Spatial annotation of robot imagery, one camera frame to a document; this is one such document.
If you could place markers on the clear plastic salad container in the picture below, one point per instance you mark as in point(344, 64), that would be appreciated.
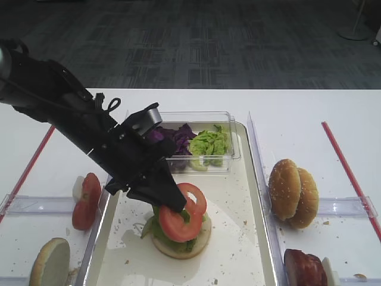
point(205, 120)

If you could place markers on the dark red meat patty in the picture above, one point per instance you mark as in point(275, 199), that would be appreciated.
point(304, 269)

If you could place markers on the tomato slice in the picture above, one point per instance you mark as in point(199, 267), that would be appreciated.
point(195, 200)
point(85, 210)
point(175, 227)

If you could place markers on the red strip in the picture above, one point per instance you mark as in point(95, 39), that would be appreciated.
point(351, 175)
point(28, 169)

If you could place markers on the sesame burger bun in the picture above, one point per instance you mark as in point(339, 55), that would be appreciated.
point(308, 204)
point(284, 187)

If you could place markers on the white metal tray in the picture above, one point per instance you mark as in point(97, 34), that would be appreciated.
point(236, 254)

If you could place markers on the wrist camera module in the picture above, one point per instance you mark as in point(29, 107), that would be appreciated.
point(144, 121)

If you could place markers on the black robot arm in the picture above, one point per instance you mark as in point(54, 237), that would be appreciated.
point(48, 92)

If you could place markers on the white pusher block tomato lane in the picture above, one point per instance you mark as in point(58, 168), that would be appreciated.
point(77, 189)

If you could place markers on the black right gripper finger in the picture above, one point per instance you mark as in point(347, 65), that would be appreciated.
point(157, 187)

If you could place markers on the purple cabbage pile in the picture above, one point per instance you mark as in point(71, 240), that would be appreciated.
point(181, 137)

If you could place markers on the lettuce leaf on bun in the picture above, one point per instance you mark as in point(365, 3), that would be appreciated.
point(160, 229)

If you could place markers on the green lettuce pile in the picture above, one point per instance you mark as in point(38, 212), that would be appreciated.
point(209, 143)

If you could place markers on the sesame burger bun front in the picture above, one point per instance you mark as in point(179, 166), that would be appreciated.
point(308, 204)

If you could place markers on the clear pusher rail bun lane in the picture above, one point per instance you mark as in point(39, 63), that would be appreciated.
point(353, 207)

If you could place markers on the clear pusher rail tomato lane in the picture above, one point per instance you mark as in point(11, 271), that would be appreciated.
point(30, 205)

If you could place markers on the sesame burger bun rear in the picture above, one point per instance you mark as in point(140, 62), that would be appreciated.
point(284, 187)

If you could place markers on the clear divider strip left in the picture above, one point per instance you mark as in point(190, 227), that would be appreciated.
point(95, 226)

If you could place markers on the clear pusher rail patty lane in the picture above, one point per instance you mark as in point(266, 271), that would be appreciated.
point(354, 281)

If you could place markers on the tomato slice on rail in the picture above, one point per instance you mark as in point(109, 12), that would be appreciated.
point(85, 210)

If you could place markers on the red strip right side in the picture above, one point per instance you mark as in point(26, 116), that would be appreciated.
point(351, 175)

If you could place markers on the bun half left lane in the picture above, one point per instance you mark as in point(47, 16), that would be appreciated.
point(51, 265)

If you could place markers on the metal stand base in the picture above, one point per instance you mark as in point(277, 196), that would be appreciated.
point(356, 32)

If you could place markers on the red strip left side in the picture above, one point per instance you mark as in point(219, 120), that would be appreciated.
point(28, 169)

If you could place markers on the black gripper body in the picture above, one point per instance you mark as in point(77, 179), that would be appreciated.
point(126, 155)

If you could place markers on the white pusher block patty lane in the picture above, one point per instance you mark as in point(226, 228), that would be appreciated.
point(332, 276)

